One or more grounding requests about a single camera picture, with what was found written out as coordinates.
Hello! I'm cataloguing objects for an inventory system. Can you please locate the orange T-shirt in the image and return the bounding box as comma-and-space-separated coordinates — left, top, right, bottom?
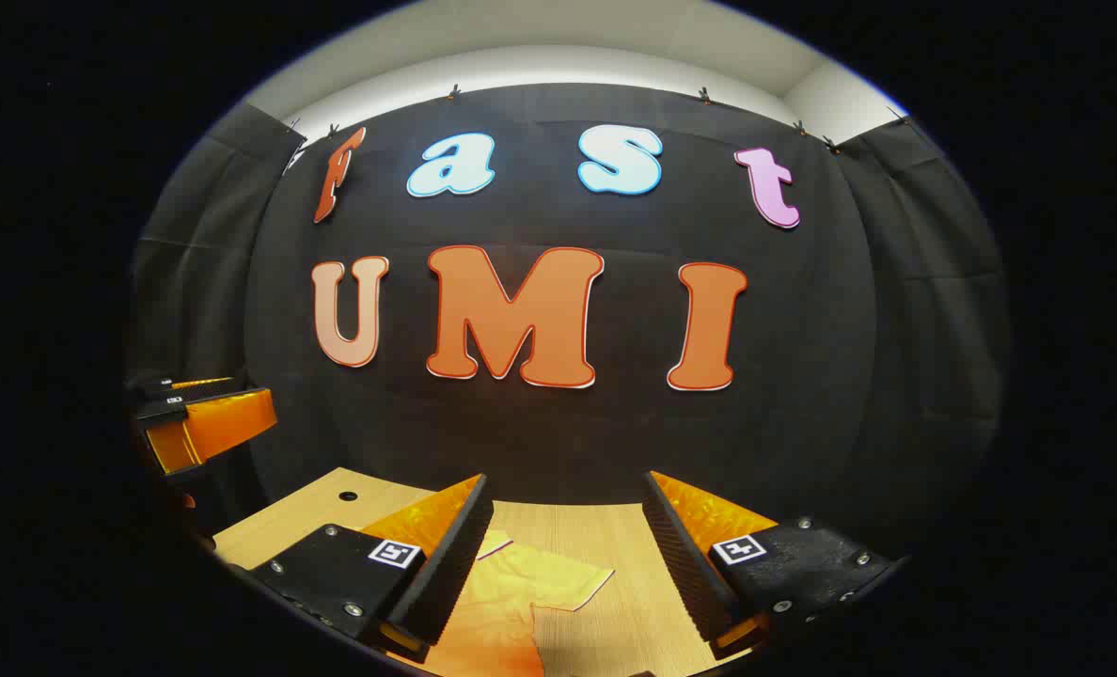
408, 529, 616, 677

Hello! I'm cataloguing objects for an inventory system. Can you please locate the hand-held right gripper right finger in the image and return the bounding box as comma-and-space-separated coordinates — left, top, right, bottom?
641, 470, 907, 659

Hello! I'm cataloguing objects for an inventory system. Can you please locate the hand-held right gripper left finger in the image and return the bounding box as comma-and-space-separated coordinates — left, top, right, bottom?
248, 473, 496, 664

